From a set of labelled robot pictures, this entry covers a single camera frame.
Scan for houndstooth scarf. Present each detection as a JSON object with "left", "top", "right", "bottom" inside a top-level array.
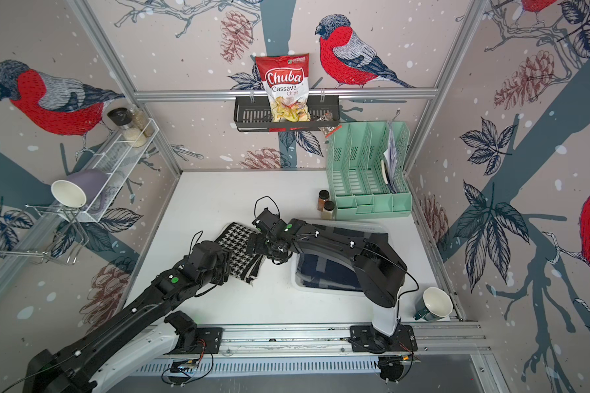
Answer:
[{"left": 216, "top": 222, "right": 264, "bottom": 284}]

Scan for dark green mug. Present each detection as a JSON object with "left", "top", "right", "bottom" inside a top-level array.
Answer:
[{"left": 414, "top": 287, "right": 454, "bottom": 321}]

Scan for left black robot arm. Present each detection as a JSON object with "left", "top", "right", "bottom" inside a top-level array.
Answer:
[{"left": 23, "top": 241, "right": 230, "bottom": 392}]

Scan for papers in organizer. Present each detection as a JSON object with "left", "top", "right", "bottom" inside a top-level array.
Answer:
[{"left": 381, "top": 127, "right": 399, "bottom": 193}]

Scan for mint green file organizer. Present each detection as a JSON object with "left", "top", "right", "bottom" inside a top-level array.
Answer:
[{"left": 326, "top": 121, "right": 413, "bottom": 220}]

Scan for black wall-mounted basket shelf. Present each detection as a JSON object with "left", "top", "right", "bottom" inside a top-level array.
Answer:
[{"left": 234, "top": 95, "right": 340, "bottom": 132}]

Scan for red Chuba chips bag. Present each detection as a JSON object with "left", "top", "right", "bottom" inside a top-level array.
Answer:
[{"left": 256, "top": 54, "right": 311, "bottom": 123}]

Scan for wire cup holder rack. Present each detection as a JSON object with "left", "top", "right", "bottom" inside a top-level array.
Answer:
[{"left": 0, "top": 204, "right": 93, "bottom": 265}]

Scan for lavender cup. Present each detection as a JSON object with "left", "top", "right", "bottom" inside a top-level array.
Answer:
[{"left": 51, "top": 170, "right": 109, "bottom": 209}]

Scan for glass spice jar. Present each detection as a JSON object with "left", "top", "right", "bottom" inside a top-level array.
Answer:
[{"left": 128, "top": 105, "right": 153, "bottom": 138}]

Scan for black lid spice jar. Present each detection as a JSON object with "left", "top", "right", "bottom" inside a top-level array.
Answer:
[{"left": 108, "top": 107, "right": 148, "bottom": 148}]

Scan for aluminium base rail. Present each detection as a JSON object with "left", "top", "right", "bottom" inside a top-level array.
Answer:
[{"left": 93, "top": 322, "right": 492, "bottom": 389}]

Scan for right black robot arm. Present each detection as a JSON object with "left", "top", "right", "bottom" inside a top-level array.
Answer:
[{"left": 247, "top": 208, "right": 420, "bottom": 357}]

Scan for white plastic basket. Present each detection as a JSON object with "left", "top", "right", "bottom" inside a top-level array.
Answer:
[{"left": 290, "top": 220, "right": 393, "bottom": 296}]

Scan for navy plaid scarf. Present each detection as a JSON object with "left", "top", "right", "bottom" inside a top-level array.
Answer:
[{"left": 295, "top": 254, "right": 362, "bottom": 292}]

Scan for small circuit board with wires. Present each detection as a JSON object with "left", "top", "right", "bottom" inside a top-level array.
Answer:
[{"left": 161, "top": 339, "right": 215, "bottom": 387}]

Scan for tan spice bottle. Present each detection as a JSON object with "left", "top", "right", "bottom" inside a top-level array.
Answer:
[{"left": 321, "top": 200, "right": 336, "bottom": 220}]

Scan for white wire wall shelf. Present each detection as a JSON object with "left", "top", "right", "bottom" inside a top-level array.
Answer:
[{"left": 59, "top": 119, "right": 160, "bottom": 223}]

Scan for brown spice bottle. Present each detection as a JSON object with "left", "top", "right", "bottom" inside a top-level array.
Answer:
[{"left": 317, "top": 189, "right": 330, "bottom": 211}]

